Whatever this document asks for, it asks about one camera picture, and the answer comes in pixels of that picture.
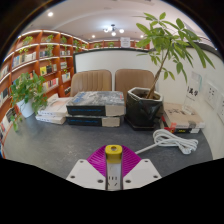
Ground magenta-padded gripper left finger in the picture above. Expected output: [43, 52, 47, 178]
[65, 145, 108, 191]

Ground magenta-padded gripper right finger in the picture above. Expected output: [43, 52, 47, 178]
[120, 145, 163, 190]

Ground small tree in black pot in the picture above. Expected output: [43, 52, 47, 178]
[125, 11, 216, 132]

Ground thin white book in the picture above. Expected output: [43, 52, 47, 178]
[35, 114, 67, 126]

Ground beige and red book stack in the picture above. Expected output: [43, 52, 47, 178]
[161, 101, 206, 134]

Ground white book with pink cover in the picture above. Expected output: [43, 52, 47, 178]
[38, 93, 73, 117]

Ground tan upholstered chair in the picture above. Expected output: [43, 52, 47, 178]
[69, 69, 113, 98]
[114, 68, 156, 101]

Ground clear acrylic sign stand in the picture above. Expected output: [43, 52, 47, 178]
[183, 71, 203, 108]

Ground leafy plant in white pot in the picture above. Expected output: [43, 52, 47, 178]
[9, 71, 49, 132]

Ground orange wooden bookshelf unit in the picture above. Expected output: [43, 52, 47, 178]
[0, 29, 151, 158]

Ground white poster on shelf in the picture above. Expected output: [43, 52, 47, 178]
[120, 36, 131, 48]

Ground ceiling chandelier with round lamps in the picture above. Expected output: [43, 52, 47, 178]
[102, 23, 126, 37]

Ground recessed ceiling lights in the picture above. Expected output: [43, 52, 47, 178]
[47, 11, 146, 38]

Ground white power strip cable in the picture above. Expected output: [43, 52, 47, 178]
[134, 128, 200, 156]

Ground white wall outlet plate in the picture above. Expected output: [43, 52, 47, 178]
[216, 93, 224, 124]
[204, 81, 220, 110]

